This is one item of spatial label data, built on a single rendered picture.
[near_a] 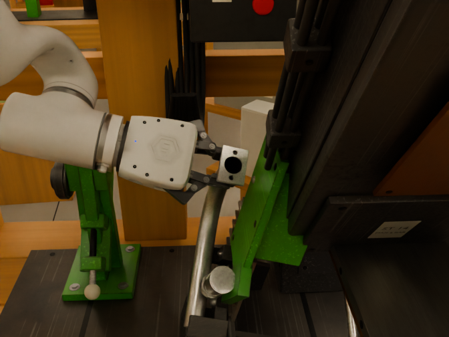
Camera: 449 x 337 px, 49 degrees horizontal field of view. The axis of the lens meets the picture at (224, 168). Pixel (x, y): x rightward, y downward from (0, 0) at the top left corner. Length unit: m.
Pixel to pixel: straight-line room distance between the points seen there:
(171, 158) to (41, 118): 0.18
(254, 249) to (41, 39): 0.38
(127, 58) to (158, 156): 0.30
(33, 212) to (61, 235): 1.81
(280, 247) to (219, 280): 0.10
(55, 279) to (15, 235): 0.23
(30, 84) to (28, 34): 0.47
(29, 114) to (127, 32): 0.30
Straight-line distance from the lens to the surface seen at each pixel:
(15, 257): 1.16
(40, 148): 0.70
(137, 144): 0.70
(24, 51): 0.62
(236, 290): 0.69
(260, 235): 0.66
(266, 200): 0.63
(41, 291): 1.02
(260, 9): 0.81
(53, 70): 0.75
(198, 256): 0.81
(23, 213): 3.02
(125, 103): 0.97
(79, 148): 0.69
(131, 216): 1.10
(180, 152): 0.70
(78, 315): 0.95
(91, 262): 0.91
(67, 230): 1.21
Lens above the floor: 1.55
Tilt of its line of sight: 28 degrees down
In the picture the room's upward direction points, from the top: straight up
